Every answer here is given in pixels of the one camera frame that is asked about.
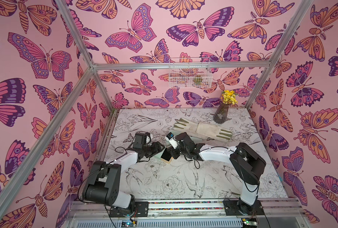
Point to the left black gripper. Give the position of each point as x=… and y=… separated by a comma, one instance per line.
x=155, y=149

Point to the mint jewelry box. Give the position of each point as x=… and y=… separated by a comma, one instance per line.
x=166, y=156

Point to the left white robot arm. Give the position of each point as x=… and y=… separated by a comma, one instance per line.
x=102, y=185

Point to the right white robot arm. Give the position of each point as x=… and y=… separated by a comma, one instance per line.
x=247, y=163

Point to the white work glove left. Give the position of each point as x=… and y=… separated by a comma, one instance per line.
x=187, y=126

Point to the white work glove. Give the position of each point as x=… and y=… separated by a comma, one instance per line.
x=214, y=132
x=187, y=126

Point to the white work glove right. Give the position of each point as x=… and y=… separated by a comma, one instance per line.
x=214, y=132

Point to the dark glass vase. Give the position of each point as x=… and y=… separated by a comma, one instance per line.
x=221, y=113

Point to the yellow flowers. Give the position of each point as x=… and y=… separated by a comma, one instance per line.
x=228, y=97

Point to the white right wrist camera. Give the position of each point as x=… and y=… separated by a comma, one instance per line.
x=171, y=139

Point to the white wire basket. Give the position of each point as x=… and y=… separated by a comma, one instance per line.
x=190, y=75

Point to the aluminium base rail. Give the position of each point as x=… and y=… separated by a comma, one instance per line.
x=186, y=213

